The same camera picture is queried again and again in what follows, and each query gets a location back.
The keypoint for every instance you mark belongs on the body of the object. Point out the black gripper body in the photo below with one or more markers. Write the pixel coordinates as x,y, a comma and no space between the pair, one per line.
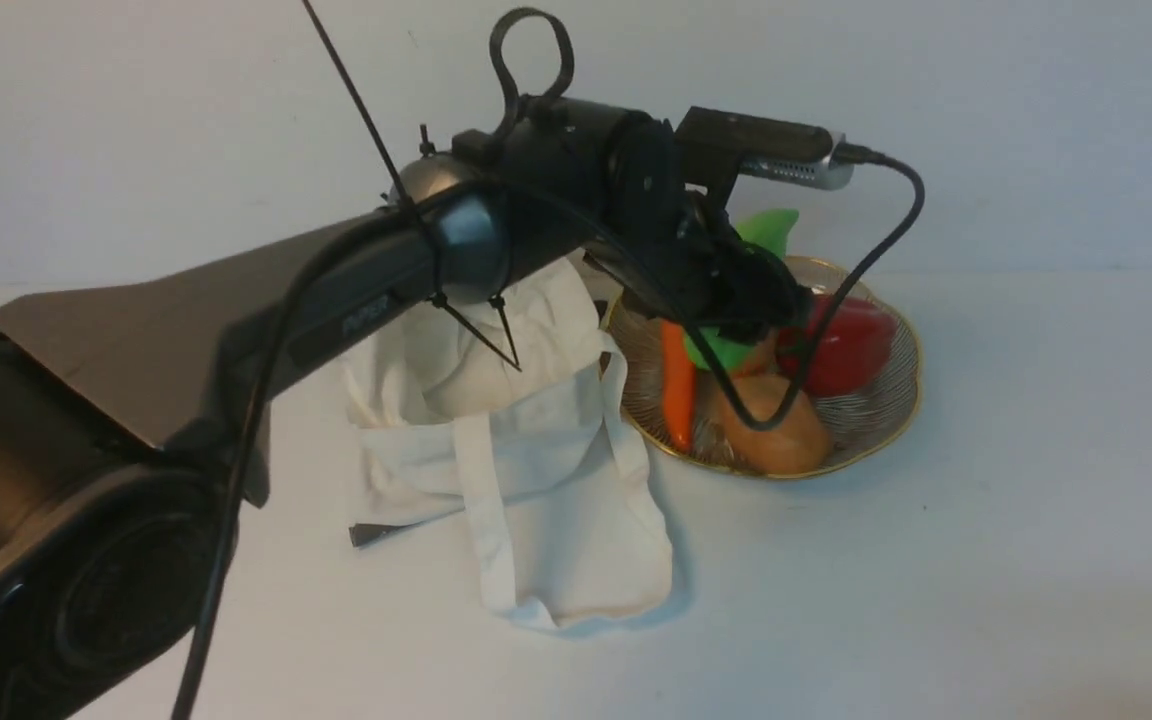
669,242

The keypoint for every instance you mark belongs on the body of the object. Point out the green vegetable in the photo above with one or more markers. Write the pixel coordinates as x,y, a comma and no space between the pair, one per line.
736,345

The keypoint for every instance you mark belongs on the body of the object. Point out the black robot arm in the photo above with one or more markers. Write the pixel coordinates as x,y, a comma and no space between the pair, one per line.
131,416

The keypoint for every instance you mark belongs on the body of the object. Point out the white cloth bag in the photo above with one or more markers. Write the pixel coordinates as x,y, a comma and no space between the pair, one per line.
551,482

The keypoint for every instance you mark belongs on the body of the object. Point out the orange carrot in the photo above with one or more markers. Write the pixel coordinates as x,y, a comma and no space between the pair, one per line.
678,388

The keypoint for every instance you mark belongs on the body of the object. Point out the red bell pepper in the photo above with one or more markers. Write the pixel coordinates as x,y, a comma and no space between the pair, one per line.
856,347

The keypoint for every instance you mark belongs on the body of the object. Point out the brown potato front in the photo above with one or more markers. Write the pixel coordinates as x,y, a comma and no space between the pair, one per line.
798,445

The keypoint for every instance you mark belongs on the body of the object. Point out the wrist camera black silver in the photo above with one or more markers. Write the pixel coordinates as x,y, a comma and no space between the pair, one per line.
717,147

